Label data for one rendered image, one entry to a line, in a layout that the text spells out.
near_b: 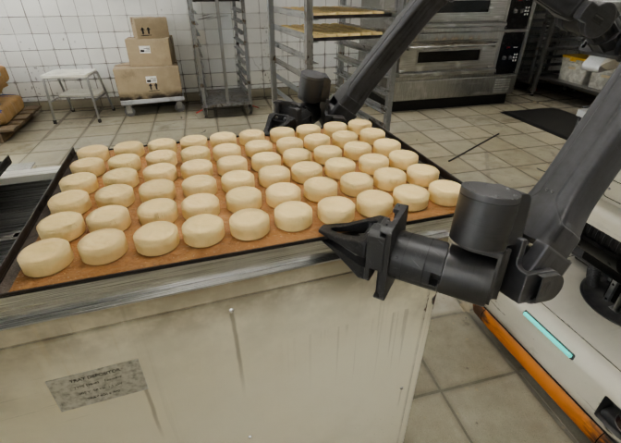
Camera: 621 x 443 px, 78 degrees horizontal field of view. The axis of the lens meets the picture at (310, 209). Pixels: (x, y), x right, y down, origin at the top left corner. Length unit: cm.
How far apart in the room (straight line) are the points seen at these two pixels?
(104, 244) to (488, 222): 41
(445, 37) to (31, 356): 416
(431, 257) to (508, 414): 112
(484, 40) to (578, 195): 413
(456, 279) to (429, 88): 400
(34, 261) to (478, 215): 46
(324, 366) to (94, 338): 36
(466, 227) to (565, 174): 14
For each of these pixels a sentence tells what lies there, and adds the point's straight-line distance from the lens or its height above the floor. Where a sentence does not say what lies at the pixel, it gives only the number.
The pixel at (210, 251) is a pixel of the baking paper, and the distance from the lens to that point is 47.
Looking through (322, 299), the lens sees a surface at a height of 77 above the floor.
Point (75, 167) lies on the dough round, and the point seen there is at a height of 92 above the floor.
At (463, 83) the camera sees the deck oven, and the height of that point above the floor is 26.
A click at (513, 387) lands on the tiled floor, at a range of 158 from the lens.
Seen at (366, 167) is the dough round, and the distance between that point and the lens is 64.
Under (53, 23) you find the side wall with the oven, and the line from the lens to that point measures 488.
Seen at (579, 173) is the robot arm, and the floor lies 100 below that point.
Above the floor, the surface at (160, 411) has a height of 62.
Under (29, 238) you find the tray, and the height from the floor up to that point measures 90.
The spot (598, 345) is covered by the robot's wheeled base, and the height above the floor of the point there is 28.
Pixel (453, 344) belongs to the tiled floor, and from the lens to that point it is 163.
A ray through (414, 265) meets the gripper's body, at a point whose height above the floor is 91.
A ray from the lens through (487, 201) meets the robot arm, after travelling 40.
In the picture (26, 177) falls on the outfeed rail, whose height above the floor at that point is 90.
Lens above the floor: 117
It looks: 31 degrees down
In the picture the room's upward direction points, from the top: straight up
